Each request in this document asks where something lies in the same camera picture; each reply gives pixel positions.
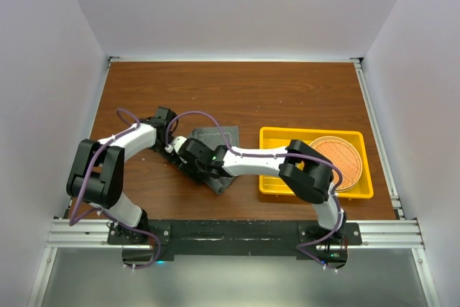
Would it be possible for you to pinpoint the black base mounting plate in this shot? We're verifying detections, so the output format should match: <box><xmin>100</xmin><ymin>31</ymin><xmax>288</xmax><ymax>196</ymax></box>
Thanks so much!
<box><xmin>107</xmin><ymin>220</ymin><xmax>362</xmax><ymax>270</ymax></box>

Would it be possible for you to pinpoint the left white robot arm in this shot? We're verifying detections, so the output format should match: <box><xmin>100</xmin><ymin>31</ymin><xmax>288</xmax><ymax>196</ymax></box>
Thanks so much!
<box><xmin>66</xmin><ymin>107</ymin><xmax>180</xmax><ymax>244</ymax></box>

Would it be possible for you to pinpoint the aluminium frame rail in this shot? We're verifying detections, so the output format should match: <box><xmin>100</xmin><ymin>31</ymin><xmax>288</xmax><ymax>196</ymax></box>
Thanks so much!
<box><xmin>45</xmin><ymin>219</ymin><xmax>425</xmax><ymax>249</ymax></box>

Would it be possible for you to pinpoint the yellow plastic tray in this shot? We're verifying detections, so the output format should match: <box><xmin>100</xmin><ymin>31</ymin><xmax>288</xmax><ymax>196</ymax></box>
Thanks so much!
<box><xmin>258</xmin><ymin>126</ymin><xmax>374</xmax><ymax>200</ymax></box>

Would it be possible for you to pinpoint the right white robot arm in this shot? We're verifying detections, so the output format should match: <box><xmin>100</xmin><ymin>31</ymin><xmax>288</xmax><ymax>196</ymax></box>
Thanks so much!
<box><xmin>172</xmin><ymin>137</ymin><xmax>346</xmax><ymax>244</ymax></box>

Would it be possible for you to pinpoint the round woven orange plate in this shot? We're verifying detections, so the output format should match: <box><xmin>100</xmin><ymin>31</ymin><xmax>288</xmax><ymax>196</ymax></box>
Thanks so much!
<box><xmin>310</xmin><ymin>136</ymin><xmax>363</xmax><ymax>191</ymax></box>

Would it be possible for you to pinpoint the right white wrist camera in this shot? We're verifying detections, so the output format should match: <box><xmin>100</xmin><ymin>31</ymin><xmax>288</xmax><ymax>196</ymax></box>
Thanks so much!
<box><xmin>165</xmin><ymin>136</ymin><xmax>187</xmax><ymax>154</ymax></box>

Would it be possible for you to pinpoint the grey cloth napkin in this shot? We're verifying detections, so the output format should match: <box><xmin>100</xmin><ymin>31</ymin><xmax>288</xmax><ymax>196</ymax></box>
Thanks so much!
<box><xmin>189</xmin><ymin>126</ymin><xmax>239</xmax><ymax>195</ymax></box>

